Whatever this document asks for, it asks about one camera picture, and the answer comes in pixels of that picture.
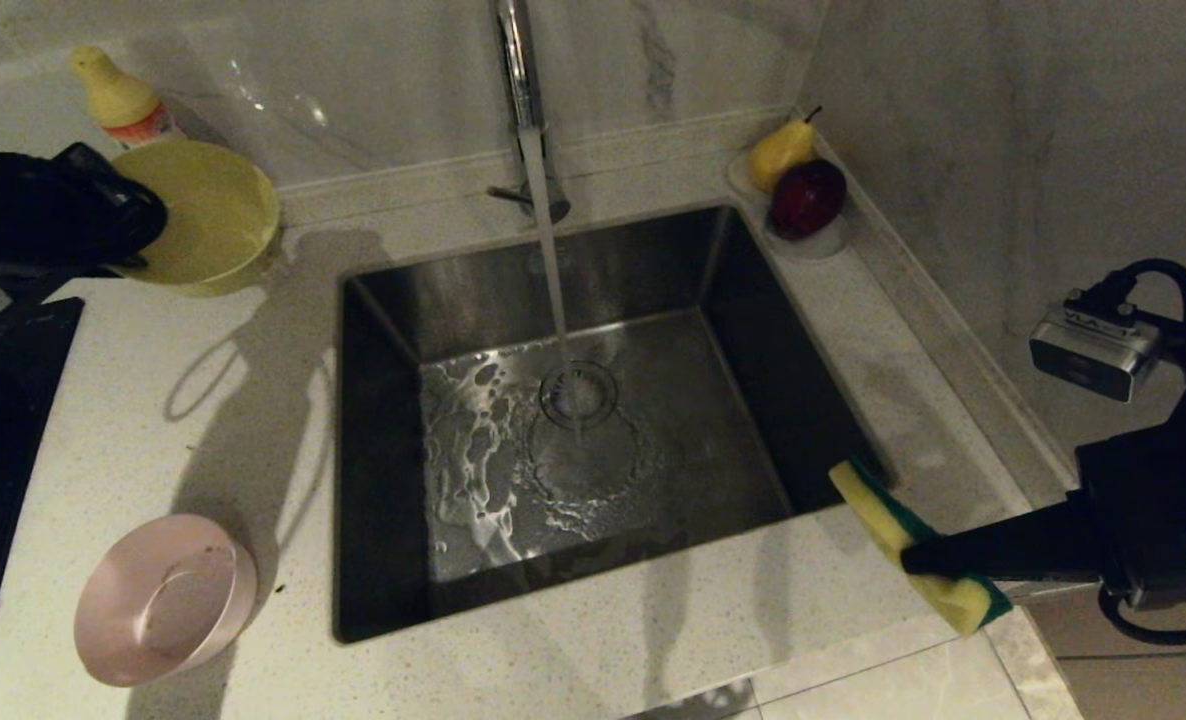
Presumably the running water stream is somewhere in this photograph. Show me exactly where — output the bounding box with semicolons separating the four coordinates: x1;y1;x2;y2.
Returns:
521;128;590;446

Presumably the chrome faucet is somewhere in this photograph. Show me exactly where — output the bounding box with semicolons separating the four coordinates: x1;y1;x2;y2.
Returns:
488;0;573;225

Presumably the black induction cooktop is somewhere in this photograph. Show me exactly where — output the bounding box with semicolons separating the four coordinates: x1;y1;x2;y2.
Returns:
0;297;86;720

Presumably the orange dish soap bottle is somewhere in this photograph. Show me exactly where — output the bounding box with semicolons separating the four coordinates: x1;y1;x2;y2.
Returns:
70;45;192;151

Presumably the small white dish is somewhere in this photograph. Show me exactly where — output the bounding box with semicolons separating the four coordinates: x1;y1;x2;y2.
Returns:
725;152;852;262

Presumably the yellow plastic bowl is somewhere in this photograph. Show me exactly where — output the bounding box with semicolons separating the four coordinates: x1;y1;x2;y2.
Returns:
108;138;282;298

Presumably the beige wooden cabinet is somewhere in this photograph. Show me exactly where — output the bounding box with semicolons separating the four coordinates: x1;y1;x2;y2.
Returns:
1028;590;1186;720

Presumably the pink plastic bowl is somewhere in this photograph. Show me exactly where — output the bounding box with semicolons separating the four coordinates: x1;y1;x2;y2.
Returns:
74;514;259;688

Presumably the metal sink drain strainer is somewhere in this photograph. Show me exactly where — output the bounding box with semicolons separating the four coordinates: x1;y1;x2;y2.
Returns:
540;362;620;432

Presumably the stainless steel sink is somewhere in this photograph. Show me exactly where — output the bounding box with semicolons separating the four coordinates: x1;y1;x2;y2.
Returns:
334;205;897;644

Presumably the yellow pear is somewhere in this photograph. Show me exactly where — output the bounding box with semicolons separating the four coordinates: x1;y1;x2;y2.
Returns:
747;107;822;195

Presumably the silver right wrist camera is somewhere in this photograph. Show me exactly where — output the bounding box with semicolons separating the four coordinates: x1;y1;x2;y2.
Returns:
1029;290;1164;404

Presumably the green and yellow sponge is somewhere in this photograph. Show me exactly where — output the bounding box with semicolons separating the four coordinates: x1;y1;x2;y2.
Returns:
829;458;1014;637

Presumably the dark red apple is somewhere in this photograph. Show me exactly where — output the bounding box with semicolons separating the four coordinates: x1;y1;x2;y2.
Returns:
770;159;850;243

